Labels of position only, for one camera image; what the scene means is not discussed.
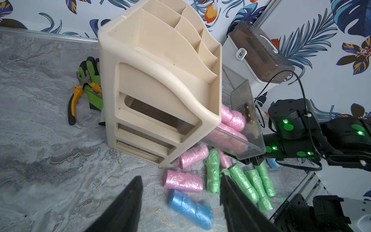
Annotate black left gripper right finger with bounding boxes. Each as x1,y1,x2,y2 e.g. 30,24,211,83
220,174,278,232

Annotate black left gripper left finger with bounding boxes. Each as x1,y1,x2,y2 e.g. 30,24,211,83
86,176,143,232

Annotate clear top drawer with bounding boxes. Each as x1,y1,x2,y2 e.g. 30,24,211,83
202,64,266,160

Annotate pink roll pair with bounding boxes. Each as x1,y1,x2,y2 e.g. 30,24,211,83
221,104,246,132

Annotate beige drawer organizer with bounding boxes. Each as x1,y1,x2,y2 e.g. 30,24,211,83
98,1,222,167

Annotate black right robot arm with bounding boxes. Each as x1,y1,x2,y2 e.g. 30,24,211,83
264,99,371,232

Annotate green roll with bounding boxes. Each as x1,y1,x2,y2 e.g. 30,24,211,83
244,169,273,212
255,162,277,197
205,149,220,193
229,163,260,204

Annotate blue roll front left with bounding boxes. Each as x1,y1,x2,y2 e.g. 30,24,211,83
168,189,214,230

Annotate blue roll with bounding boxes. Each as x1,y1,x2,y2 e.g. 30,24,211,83
266,159,281,170
168,189,214,230

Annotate green roll leftmost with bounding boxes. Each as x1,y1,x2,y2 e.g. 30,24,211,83
205,149,220,193

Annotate blue roll right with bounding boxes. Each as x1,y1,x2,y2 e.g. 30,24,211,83
266,159,281,170

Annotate green work glove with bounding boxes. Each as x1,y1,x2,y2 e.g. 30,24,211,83
77,57,103,111

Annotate brown lidded storage box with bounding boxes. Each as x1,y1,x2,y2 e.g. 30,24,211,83
222,21,295,98

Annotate orange handled pliers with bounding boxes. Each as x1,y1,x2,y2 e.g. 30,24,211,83
68,71,103,125

